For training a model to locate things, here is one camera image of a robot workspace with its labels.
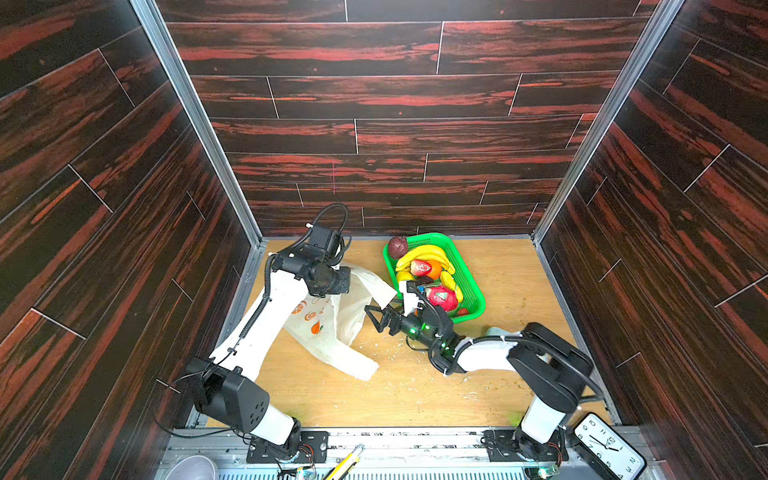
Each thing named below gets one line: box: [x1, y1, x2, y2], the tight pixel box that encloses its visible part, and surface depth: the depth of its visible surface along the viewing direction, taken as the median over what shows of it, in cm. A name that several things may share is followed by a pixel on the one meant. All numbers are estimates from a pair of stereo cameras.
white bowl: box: [165, 455, 218, 480], surface depth 68 cm
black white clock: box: [573, 412, 647, 480], surface depth 72 cm
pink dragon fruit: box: [428, 286, 458, 312], surface depth 95 cm
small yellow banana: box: [440, 271, 463, 302], surface depth 104 cm
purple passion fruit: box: [388, 236, 408, 259], surface depth 103 cm
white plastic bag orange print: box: [283, 269, 397, 381], surface depth 78 cm
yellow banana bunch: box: [395, 244, 456, 274], surface depth 106 cm
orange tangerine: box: [427, 260, 442, 280], surface depth 106 cm
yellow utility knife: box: [323, 444, 365, 480], surface depth 72 cm
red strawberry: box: [410, 259, 432, 276], surface depth 103 cm
